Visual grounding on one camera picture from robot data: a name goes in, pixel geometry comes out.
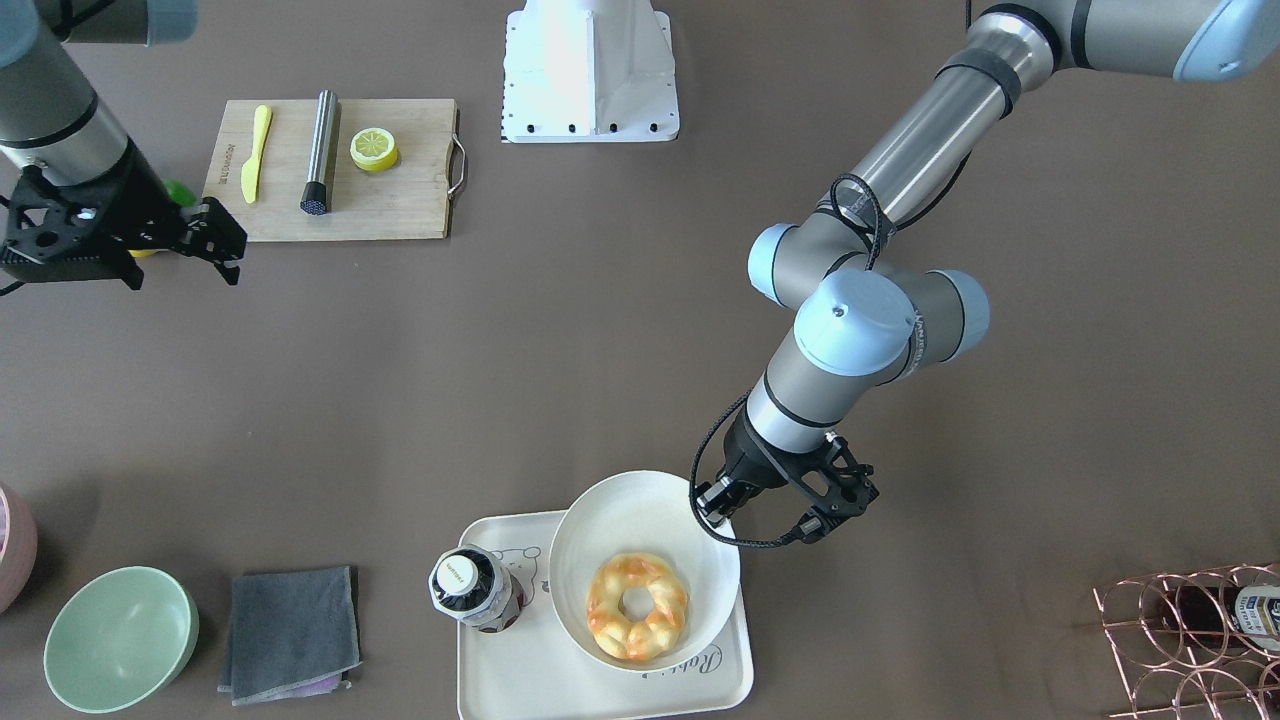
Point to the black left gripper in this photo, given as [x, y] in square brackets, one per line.
[750, 459]

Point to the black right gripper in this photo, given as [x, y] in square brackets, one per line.
[143, 203]

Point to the white round plate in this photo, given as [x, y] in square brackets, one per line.
[642, 511]

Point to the glazed twisted donut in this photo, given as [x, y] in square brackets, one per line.
[636, 607]

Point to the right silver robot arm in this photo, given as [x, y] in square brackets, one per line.
[51, 115]

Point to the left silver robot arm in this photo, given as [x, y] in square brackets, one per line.
[1118, 342]

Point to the cream rectangular tray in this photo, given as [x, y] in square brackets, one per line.
[534, 671]

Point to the dark drink bottle on tray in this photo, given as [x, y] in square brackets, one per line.
[472, 586]

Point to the green lime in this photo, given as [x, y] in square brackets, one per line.
[180, 194]

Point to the yellow plastic knife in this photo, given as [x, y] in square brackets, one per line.
[250, 172]

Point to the steel muddler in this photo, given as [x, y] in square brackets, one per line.
[315, 197]

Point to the wooden cutting board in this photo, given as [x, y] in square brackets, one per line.
[411, 201]

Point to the half lemon slice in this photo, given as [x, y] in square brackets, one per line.
[374, 150]

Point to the pink bowl with ice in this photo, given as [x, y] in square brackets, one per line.
[20, 546]

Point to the green bowl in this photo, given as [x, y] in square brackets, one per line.
[119, 639]

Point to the grey folded cloth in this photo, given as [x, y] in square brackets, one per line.
[290, 635]

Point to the bottle in copper rack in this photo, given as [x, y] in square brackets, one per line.
[1234, 616]

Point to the copper wire bottle rack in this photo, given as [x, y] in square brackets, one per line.
[1163, 672]

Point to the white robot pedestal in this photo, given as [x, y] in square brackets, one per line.
[589, 72]

